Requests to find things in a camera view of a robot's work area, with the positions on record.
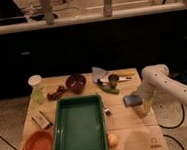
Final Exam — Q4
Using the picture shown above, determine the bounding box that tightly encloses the black marker pen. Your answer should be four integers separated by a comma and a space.
40, 111, 53, 126

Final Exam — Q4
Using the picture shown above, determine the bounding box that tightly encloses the white marker pen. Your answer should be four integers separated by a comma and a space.
100, 76, 132, 83

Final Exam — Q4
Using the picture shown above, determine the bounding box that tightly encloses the green plastic tray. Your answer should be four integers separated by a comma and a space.
52, 94, 109, 150

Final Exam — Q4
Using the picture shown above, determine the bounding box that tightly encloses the small metal clip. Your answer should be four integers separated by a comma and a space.
102, 105, 111, 116

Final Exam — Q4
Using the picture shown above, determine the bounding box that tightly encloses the dark brown cup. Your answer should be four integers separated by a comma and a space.
108, 74, 118, 89

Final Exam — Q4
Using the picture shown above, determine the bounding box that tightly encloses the peach coloured fruit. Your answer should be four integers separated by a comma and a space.
107, 133, 118, 148

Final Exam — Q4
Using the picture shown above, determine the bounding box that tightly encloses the orange plastic bowl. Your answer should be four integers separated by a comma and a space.
22, 130, 54, 150

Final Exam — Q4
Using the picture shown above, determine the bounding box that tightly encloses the green cucumber toy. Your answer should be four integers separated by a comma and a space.
99, 85, 120, 94

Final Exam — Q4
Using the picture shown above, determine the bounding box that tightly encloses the black power cable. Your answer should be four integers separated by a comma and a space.
156, 101, 187, 131

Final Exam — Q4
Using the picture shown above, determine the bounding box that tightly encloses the green translucent cup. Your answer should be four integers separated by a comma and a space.
31, 89, 44, 105

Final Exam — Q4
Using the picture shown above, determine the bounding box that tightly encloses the small cardboard box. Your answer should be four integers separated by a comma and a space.
32, 115, 50, 129

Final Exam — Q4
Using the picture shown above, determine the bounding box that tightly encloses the yellow pencil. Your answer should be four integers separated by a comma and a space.
118, 72, 134, 77

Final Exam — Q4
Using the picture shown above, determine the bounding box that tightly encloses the dark red bowl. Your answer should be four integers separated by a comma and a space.
66, 74, 87, 94

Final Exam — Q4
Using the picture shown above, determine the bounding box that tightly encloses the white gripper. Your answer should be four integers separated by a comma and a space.
131, 81, 155, 113

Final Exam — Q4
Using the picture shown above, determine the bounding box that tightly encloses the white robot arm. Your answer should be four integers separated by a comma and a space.
132, 64, 187, 107

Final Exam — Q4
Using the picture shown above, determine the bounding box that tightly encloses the white paper cup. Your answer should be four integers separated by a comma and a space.
27, 74, 43, 89

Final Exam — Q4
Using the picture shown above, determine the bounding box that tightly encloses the light blue cloth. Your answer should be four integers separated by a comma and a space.
91, 66, 108, 83

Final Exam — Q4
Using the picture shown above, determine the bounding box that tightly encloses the blue sponge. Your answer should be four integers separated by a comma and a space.
124, 95, 142, 107

